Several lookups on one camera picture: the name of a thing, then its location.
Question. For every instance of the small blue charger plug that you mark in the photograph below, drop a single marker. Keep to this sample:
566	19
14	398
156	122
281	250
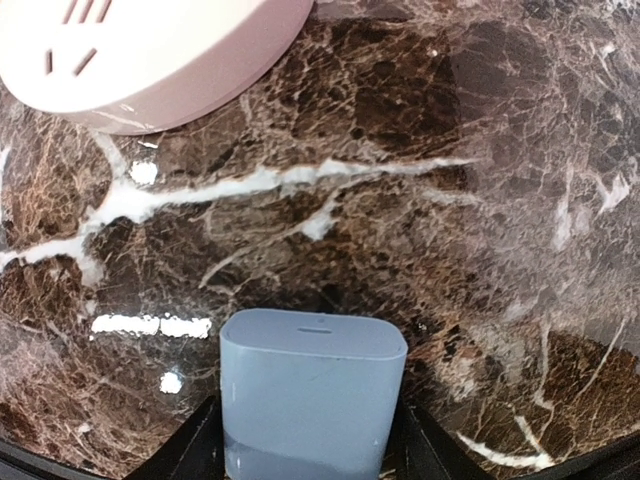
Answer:
308	395

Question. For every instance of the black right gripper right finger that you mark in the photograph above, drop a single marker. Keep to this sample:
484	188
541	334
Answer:
422	449

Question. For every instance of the black table front rail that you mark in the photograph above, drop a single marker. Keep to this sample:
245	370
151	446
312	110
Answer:
20	464

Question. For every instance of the pink round power socket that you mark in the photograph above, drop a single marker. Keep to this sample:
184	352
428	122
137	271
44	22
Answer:
138	67

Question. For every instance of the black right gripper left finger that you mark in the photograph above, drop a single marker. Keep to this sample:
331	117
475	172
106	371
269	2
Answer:
194	452

